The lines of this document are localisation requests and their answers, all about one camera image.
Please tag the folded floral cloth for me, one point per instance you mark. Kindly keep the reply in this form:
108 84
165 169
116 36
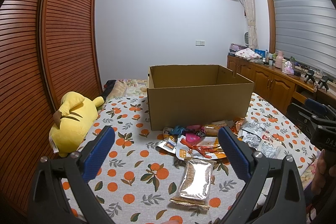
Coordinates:
247 54

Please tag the pink tissue pack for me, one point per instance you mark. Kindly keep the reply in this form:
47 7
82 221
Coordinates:
287 67

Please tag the orange print bed sheet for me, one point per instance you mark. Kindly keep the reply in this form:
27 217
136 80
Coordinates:
137 179

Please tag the wooden louvered wardrobe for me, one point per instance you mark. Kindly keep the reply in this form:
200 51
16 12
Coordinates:
47 49

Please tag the beige patterned curtain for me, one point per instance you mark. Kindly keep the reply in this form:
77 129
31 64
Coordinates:
249 8

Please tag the pink bottle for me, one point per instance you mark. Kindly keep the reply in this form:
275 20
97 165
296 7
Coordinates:
279 59

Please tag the small white fan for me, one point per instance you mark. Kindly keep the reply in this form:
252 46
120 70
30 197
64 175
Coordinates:
246 39

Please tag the pink snack packet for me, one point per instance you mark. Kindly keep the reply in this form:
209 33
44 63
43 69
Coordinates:
194 133

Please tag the gold foil candy wrapper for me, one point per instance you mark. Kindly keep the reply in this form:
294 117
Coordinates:
237 125

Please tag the grey window blind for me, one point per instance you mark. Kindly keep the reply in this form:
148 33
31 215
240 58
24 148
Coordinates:
305 30

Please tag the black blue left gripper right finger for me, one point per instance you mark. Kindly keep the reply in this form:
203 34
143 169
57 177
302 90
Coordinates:
273 191

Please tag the silver white snack bag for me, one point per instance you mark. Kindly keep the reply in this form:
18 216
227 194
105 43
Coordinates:
255 136

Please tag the person's right hand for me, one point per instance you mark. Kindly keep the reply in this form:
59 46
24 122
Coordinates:
321 171

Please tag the blue foil candy packet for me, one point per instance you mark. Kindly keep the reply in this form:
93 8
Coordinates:
178 130

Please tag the yellow plush toy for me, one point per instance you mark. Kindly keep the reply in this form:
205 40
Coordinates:
72 122

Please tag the orange white snack pouch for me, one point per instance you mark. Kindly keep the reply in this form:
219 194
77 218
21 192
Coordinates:
205 148

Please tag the silver cracker packet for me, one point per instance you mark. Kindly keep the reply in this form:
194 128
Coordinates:
194 189

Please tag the floral folded blanket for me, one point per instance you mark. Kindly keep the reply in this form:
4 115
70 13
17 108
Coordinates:
124 88

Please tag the wooden sideboard cabinet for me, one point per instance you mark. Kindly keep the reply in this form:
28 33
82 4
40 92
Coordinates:
276 87

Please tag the clear bread packet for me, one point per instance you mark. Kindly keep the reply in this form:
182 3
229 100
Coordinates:
213 129

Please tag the silver orange jelly pouch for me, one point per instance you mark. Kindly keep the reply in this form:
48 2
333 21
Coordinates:
169 141

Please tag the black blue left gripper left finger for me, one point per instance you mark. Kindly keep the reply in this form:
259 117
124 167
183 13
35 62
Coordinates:
48 202

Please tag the brown cardboard box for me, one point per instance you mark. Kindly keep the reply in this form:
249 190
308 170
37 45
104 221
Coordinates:
184 95

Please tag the white wall switch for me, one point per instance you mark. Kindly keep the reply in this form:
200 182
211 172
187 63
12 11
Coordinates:
200 43

